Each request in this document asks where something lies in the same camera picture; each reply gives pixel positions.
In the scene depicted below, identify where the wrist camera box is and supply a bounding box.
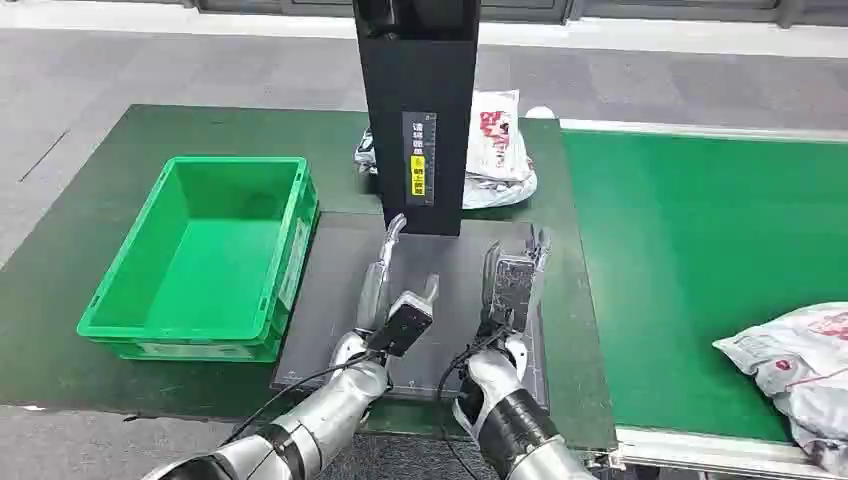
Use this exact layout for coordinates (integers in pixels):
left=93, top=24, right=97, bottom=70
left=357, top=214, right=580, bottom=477
left=493, top=254, right=541, bottom=331
left=366, top=291, right=436, bottom=360

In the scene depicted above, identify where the black scanner base plate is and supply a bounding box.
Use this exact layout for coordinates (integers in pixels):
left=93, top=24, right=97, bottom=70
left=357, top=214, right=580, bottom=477
left=271, top=213, right=551, bottom=415

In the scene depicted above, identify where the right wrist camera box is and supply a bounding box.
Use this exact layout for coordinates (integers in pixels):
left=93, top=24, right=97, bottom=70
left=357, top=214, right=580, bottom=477
left=493, top=254, right=541, bottom=331

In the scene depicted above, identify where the crumpled grey parcel bag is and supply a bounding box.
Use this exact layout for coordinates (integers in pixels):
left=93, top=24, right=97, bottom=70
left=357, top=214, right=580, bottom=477
left=354, top=128, right=539, bottom=211

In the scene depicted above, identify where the black scanner column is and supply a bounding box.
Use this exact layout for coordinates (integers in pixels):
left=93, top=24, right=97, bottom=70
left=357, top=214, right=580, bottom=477
left=352, top=0, right=481, bottom=238

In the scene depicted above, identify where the green conveyor belt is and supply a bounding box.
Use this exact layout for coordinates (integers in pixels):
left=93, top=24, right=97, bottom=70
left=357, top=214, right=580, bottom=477
left=561, top=129, right=848, bottom=444

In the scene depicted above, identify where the green plastic crate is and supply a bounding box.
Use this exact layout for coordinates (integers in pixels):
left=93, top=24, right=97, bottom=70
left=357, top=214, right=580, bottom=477
left=76, top=156, right=321, bottom=364

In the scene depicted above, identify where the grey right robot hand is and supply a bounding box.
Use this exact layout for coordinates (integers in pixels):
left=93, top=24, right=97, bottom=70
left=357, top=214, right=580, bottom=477
left=478, top=225, right=552, bottom=333

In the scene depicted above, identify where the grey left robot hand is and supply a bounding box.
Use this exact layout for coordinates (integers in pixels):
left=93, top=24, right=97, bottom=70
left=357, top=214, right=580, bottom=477
left=354, top=213, right=441, bottom=336

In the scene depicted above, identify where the dark green table mat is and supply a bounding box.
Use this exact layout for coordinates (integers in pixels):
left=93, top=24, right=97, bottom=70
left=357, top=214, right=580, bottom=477
left=0, top=103, right=619, bottom=453

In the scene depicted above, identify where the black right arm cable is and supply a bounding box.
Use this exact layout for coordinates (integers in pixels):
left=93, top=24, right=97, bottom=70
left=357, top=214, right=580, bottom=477
left=435, top=327, right=513, bottom=480

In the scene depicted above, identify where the black yellow column label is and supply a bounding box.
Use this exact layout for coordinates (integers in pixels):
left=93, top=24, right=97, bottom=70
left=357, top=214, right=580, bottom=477
left=402, top=111, right=438, bottom=207

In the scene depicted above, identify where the aluminium conveyor frame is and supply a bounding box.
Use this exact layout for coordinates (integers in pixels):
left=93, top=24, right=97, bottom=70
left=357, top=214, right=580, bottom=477
left=559, top=117, right=848, bottom=480

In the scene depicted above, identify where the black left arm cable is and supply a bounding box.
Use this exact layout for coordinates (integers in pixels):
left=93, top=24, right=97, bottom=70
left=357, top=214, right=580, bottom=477
left=218, top=349, right=389, bottom=448

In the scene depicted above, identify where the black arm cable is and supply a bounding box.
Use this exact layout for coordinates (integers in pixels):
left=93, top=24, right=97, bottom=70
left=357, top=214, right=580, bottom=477
left=435, top=327, right=513, bottom=480
left=218, top=349, right=389, bottom=448

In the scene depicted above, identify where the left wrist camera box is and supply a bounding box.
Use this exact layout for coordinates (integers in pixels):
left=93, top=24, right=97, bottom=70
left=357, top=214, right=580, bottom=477
left=366, top=291, right=436, bottom=360

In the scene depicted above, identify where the grey parcel bag red print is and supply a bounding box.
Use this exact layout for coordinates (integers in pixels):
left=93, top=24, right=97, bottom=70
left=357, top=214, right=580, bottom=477
left=712, top=302, right=848, bottom=476

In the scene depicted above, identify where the white parcel bag red print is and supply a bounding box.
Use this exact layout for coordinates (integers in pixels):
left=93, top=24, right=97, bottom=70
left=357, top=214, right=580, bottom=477
left=465, top=89, right=537, bottom=184

